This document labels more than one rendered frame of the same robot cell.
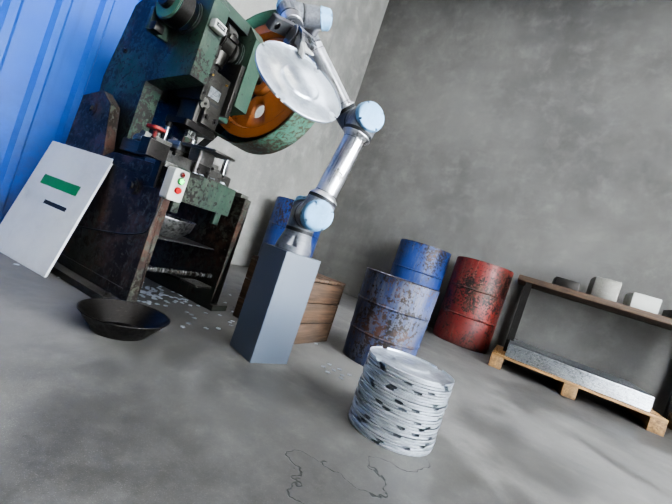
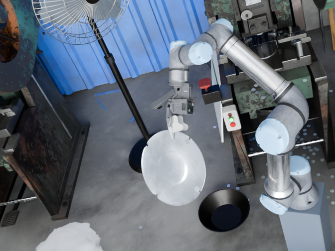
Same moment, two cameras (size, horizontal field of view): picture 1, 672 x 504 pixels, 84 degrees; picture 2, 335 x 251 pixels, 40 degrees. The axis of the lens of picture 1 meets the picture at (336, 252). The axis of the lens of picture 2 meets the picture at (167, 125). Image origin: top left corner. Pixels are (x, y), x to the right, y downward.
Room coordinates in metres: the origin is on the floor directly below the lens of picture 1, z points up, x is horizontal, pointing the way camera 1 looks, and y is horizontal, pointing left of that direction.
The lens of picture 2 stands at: (0.88, -0.98, 2.17)
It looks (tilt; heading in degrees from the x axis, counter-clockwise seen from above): 39 degrees down; 78
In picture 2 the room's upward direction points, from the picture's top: 23 degrees counter-clockwise
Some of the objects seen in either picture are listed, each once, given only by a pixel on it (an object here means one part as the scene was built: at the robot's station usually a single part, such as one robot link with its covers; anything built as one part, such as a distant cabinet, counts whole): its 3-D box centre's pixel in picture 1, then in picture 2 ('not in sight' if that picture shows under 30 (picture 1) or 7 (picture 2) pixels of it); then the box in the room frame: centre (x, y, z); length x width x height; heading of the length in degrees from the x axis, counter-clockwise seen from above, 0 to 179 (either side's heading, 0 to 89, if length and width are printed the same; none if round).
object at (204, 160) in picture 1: (204, 162); (267, 66); (1.84, 0.75, 0.72); 0.25 x 0.14 x 0.14; 63
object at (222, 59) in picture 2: (155, 136); (230, 50); (1.77, 0.99, 0.76); 0.17 x 0.06 x 0.10; 153
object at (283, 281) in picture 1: (275, 303); (306, 224); (1.55, 0.17, 0.23); 0.18 x 0.18 x 0.45; 43
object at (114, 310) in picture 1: (123, 321); (225, 212); (1.32, 0.64, 0.04); 0.30 x 0.30 x 0.07
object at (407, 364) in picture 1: (410, 364); not in sight; (1.25, -0.36, 0.23); 0.29 x 0.29 x 0.01
